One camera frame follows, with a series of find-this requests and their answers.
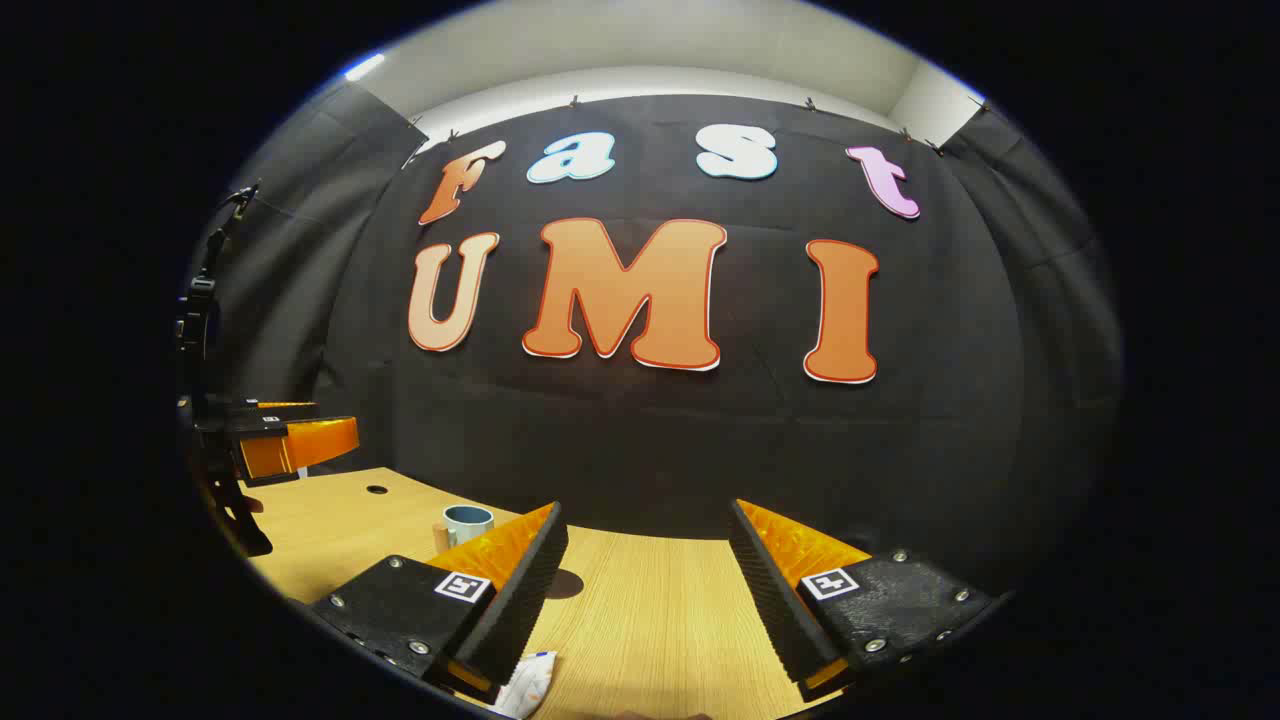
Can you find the black backdrop cloth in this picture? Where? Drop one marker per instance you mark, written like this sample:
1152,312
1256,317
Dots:
650,440

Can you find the ceiling light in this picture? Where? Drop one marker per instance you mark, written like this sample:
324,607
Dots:
364,67

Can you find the dark round coaster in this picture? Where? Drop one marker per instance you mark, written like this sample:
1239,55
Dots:
566,584

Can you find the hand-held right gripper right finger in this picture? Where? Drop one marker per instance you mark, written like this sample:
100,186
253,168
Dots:
770,590

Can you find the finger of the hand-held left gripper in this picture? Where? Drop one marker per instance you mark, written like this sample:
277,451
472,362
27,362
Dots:
290,405
300,445

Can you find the white toothpaste tube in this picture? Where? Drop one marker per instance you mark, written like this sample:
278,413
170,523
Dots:
528,685

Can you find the wooden desktop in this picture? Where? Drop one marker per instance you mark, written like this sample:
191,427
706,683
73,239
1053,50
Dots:
640,620

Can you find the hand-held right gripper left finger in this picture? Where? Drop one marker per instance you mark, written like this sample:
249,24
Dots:
520,590

